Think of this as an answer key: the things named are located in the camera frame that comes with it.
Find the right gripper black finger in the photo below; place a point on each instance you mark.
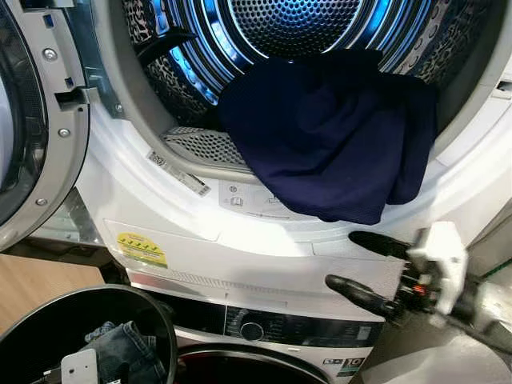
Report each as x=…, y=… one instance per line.
x=380, y=242
x=360, y=296

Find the navy blue garment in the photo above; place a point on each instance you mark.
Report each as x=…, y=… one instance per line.
x=328, y=144

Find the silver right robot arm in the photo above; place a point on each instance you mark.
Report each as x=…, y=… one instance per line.
x=488, y=300

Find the white plastic sheet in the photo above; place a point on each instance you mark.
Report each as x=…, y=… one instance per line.
x=432, y=360

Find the washer capacity sticker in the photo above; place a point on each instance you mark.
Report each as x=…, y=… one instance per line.
x=348, y=366

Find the black washer control dial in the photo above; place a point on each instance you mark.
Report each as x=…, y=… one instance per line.
x=252, y=330

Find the round washer door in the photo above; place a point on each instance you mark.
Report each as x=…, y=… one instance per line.
x=248, y=368

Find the white dryer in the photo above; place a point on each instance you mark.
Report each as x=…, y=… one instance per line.
x=200, y=240

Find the perforated metal lint filter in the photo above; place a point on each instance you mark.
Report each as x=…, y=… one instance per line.
x=200, y=148

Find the white barcode label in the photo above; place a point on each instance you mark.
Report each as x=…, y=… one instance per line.
x=178, y=173

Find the yellow energy label sticker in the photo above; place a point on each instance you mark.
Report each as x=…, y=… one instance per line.
x=142, y=250

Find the blue jeans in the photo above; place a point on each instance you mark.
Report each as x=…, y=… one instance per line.
x=132, y=352

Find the black drum baffle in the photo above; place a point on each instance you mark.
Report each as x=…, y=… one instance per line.
x=164, y=44

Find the black laundry basket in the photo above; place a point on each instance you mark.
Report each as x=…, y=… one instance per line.
x=48, y=320

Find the grey round dryer door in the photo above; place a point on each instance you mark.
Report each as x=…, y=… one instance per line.
x=60, y=160

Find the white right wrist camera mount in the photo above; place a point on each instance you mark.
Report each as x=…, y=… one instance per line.
x=444, y=248

